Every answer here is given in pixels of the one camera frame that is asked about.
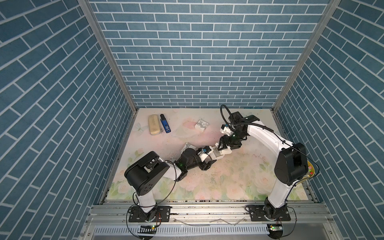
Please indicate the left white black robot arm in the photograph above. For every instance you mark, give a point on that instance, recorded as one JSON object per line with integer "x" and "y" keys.
{"x": 145, "y": 173}

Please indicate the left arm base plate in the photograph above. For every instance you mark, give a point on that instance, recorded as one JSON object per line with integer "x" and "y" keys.
{"x": 157, "y": 214}

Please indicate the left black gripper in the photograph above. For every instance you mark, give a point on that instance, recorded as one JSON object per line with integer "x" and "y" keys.
{"x": 205, "y": 167}

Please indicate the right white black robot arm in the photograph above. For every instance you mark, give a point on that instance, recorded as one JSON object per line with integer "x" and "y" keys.
{"x": 291, "y": 164}

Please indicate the aluminium front rail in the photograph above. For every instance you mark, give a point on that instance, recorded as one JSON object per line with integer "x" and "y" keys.
{"x": 192, "y": 220}

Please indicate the yellow pen cup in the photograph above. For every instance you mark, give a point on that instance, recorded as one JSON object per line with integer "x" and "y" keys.
{"x": 310, "y": 174}

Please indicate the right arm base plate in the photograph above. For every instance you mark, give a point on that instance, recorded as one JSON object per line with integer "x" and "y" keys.
{"x": 268, "y": 212}

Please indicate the beige zippered pencil case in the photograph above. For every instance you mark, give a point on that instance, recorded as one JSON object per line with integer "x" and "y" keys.
{"x": 154, "y": 125}

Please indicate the aluminium corner post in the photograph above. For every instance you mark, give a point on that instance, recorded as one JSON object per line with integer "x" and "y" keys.
{"x": 92, "y": 20}
{"x": 318, "y": 30}

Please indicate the aluminium corner post right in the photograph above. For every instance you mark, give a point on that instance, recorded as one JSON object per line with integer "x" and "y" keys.
{"x": 318, "y": 30}

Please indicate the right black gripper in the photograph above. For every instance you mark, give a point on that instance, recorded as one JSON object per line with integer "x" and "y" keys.
{"x": 225, "y": 138}

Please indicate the white jewelry box base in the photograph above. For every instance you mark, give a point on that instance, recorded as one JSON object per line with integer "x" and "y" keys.
{"x": 216, "y": 154}

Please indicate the aluminium corner post left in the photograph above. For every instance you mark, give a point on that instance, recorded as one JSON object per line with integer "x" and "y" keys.
{"x": 92, "y": 20}

